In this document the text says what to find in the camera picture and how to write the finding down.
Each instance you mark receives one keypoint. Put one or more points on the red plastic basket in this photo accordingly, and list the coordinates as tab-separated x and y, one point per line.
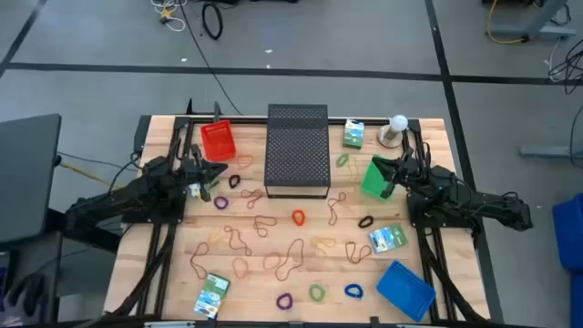
217	141

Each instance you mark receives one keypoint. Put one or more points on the grey desk foot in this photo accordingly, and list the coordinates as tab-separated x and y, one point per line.
546	151

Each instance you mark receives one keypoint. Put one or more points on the grey desk leg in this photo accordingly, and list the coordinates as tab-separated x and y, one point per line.
537	31

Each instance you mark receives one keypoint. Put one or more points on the black bracket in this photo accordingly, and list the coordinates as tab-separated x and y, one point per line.
217	111
189	108

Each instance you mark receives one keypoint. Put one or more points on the blue plastic basket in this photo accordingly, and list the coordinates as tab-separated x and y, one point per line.
403	289

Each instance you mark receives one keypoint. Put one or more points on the white bulb lamp wooden base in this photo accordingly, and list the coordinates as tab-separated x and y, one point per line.
391	132

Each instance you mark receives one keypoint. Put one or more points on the orange rubber band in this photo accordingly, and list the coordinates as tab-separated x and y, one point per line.
232	268
238	161
263	261

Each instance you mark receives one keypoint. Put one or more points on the black perforated metal shelf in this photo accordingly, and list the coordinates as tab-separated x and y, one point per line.
297	150

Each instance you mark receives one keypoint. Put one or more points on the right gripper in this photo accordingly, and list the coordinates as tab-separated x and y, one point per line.
416	175

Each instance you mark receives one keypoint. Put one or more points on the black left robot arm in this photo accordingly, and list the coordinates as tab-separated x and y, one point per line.
114	200

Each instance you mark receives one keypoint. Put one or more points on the person's hand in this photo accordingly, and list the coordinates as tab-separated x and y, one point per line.
27	291

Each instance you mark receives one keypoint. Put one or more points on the green plastic basket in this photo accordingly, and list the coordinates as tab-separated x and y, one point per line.
370	184

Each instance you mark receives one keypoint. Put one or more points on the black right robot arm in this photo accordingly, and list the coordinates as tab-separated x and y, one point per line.
478	200

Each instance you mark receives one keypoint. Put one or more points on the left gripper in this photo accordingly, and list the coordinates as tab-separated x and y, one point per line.
191	175

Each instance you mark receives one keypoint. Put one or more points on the yellow rubber band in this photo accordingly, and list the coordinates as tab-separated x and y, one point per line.
312	241
209	237
350	166

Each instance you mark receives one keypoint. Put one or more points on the blue storage bin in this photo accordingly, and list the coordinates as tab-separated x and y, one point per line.
569	232
578	300

